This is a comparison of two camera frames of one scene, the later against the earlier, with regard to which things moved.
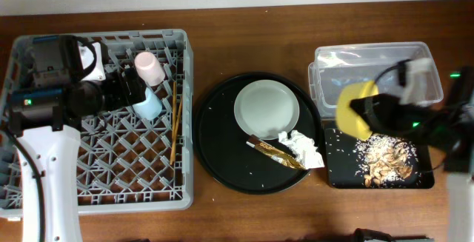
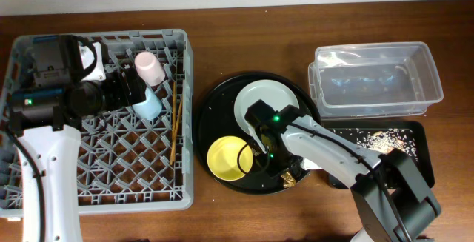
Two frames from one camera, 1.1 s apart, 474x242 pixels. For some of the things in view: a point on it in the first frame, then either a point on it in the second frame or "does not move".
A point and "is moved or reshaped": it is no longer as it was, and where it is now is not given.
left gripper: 130,87 does not move
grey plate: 265,109 does not move
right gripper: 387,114 → 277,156
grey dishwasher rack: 126,163 does not move
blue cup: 150,108 does not move
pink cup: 149,68 does not move
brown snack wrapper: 275,152 is moved or reshaped
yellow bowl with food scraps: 347,118 → 229,158
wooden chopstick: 174,122 does not move
